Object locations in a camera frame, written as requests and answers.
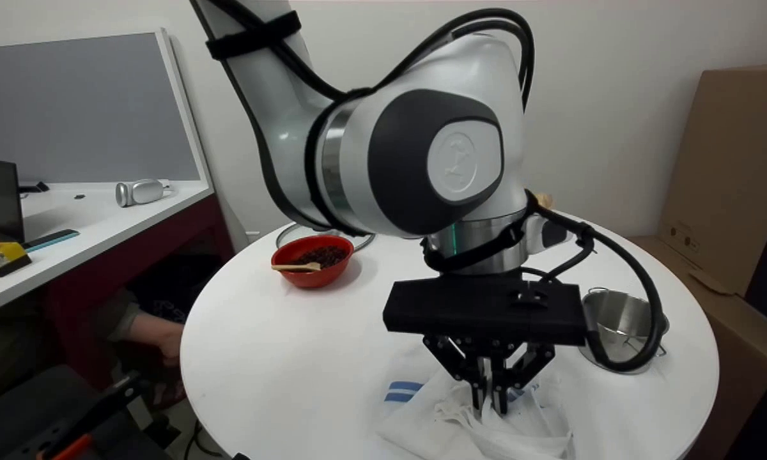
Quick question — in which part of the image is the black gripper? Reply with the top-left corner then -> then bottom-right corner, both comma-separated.
421,333 -> 557,419

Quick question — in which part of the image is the white towel with blue stripes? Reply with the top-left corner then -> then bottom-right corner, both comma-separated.
372,356 -> 577,460

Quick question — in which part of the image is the silver steel pot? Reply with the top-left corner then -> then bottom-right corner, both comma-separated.
582,286 -> 670,365

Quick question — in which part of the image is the glass lid with black knob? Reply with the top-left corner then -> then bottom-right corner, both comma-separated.
274,224 -> 378,255

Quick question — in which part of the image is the red bowl of beans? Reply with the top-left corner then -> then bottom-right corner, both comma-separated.
268,235 -> 355,291

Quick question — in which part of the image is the wooden spoon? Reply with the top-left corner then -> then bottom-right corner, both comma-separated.
270,262 -> 325,276

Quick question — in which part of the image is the cardboard sheet on floor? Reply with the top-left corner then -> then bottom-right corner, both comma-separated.
634,234 -> 767,460

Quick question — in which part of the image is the flat cardboard box, dark band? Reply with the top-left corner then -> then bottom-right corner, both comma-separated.
658,63 -> 767,301

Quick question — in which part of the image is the seated person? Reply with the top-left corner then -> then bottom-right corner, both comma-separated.
92,289 -> 187,370

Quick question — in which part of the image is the silver cylindrical object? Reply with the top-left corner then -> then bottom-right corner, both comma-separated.
111,176 -> 173,209

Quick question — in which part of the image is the white top maroon desk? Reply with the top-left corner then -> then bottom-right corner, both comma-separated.
0,176 -> 233,395

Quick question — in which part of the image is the blue flat strip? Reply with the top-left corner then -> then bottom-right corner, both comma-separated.
24,227 -> 83,254

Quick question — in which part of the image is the grey partition panel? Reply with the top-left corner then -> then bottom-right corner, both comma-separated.
0,28 -> 214,188

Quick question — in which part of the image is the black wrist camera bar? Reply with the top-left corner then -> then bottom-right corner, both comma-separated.
381,278 -> 588,349

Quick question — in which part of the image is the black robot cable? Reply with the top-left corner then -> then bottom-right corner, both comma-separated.
201,0 -> 670,377

